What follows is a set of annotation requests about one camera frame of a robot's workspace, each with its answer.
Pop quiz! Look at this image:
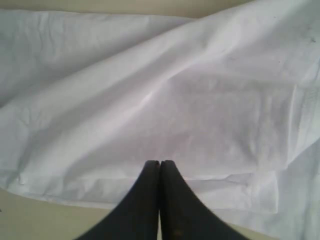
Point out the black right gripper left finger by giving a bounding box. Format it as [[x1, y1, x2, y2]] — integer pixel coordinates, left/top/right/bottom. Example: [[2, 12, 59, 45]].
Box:
[[78, 160, 160, 240]]

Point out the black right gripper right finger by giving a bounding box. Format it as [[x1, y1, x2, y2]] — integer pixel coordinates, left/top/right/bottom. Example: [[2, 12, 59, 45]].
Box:
[[158, 160, 247, 240]]

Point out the white t-shirt red lettering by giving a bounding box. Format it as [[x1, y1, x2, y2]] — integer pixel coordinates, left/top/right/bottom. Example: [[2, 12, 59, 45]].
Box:
[[0, 0, 320, 240]]

